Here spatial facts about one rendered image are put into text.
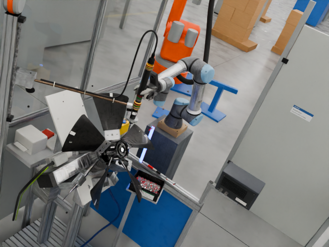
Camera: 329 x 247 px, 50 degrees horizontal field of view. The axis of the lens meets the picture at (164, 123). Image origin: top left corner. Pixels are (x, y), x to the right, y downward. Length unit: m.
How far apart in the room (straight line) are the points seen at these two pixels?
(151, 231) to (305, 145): 1.72
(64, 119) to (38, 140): 0.32
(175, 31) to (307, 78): 2.81
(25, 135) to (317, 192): 2.77
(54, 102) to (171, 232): 1.34
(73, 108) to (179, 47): 3.86
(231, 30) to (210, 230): 7.13
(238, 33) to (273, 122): 6.49
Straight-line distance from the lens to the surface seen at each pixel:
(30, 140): 2.44
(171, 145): 2.78
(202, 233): 3.63
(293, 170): 3.83
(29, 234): 3.05
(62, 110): 2.20
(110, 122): 2.15
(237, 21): 9.98
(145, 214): 2.88
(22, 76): 2.04
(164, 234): 2.88
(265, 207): 4.11
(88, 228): 3.26
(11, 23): 1.94
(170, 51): 5.94
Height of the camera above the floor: 2.46
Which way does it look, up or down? 30 degrees down
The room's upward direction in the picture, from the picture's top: 21 degrees clockwise
